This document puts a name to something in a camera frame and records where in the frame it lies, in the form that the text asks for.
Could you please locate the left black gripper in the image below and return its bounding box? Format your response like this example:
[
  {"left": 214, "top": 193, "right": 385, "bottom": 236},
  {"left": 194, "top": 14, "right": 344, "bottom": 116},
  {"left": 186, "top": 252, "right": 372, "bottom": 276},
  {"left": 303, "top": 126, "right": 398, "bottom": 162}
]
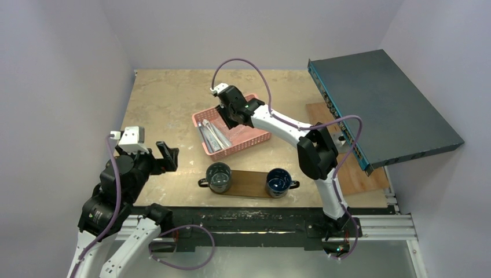
[{"left": 117, "top": 140, "right": 178, "bottom": 203}]

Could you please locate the pink plastic basket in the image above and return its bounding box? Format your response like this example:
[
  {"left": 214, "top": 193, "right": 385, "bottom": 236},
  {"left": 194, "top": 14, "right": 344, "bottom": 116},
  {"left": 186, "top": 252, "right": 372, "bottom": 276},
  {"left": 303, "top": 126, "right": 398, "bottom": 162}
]
[{"left": 192, "top": 107, "right": 272, "bottom": 161}]

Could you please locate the dark green enamel mug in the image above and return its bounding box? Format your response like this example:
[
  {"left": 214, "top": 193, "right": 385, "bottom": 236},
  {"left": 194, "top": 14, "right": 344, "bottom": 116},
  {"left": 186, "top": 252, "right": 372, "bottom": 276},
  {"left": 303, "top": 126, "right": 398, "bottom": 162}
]
[{"left": 197, "top": 162, "right": 232, "bottom": 193}]

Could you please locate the oval wooden tray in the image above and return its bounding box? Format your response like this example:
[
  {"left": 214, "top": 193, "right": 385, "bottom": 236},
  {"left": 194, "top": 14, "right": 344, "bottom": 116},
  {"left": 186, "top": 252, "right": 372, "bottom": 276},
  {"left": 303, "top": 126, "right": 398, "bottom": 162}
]
[{"left": 220, "top": 170, "right": 272, "bottom": 199}]

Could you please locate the blue enamel mug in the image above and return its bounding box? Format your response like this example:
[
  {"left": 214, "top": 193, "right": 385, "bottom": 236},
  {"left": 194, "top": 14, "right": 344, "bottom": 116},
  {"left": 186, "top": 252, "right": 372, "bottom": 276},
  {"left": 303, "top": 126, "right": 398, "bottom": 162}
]
[{"left": 265, "top": 168, "right": 300, "bottom": 198}]

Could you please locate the clear plastic holder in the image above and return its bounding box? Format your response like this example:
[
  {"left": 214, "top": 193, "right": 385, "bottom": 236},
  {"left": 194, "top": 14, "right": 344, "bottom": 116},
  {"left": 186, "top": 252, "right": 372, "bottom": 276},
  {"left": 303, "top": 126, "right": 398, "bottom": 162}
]
[{"left": 226, "top": 125, "right": 250, "bottom": 141}]

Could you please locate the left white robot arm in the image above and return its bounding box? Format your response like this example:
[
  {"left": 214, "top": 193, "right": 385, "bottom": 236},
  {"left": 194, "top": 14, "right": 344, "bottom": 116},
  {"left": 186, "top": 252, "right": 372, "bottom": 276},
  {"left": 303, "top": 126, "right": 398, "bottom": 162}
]
[{"left": 68, "top": 141, "right": 179, "bottom": 277}]

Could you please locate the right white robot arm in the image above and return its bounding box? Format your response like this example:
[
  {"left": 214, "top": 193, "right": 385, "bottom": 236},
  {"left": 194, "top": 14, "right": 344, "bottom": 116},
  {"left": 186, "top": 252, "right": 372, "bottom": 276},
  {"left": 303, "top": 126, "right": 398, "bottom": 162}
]
[{"left": 211, "top": 83, "right": 349, "bottom": 236}]

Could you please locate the wooden board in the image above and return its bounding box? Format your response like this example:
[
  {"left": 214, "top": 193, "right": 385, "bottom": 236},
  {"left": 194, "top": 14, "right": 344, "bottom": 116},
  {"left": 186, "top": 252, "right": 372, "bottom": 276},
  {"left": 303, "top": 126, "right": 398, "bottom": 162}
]
[{"left": 305, "top": 103, "right": 390, "bottom": 196}]

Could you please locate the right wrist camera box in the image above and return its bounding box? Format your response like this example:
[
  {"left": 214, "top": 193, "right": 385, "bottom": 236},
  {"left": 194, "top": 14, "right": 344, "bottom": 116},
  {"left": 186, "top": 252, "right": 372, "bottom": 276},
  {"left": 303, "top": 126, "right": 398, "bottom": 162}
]
[{"left": 210, "top": 83, "right": 229, "bottom": 97}]

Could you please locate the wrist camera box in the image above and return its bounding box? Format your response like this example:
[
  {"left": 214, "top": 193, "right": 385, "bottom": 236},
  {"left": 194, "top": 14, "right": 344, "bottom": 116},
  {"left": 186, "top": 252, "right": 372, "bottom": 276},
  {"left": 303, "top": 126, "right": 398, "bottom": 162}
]
[
  {"left": 109, "top": 126, "right": 149, "bottom": 155},
  {"left": 210, "top": 83, "right": 229, "bottom": 97}
]

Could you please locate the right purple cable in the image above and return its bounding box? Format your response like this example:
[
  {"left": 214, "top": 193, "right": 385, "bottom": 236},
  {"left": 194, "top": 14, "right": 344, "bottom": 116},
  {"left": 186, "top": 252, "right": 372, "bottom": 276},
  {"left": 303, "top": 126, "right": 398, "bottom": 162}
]
[{"left": 211, "top": 58, "right": 364, "bottom": 262}]

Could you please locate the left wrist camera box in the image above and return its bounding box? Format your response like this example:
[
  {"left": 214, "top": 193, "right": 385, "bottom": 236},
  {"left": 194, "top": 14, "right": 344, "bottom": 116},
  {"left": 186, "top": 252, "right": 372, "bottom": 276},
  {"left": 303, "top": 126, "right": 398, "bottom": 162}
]
[{"left": 109, "top": 126, "right": 149, "bottom": 155}]

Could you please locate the black aluminium base frame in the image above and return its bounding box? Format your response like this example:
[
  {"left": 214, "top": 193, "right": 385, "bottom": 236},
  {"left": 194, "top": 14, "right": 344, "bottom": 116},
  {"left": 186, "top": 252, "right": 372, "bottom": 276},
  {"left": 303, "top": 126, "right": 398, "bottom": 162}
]
[{"left": 86, "top": 204, "right": 419, "bottom": 254}]

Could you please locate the metal bracket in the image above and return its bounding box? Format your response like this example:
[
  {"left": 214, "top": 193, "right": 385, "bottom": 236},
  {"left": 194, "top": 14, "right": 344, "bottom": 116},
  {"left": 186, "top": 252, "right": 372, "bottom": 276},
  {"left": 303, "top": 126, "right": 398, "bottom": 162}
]
[{"left": 331, "top": 131, "right": 350, "bottom": 153}]

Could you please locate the dark network switch box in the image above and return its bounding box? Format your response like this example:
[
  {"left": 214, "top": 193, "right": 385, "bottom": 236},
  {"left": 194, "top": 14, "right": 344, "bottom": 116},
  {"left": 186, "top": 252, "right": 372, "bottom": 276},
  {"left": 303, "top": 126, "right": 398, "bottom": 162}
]
[{"left": 307, "top": 49, "right": 464, "bottom": 174}]

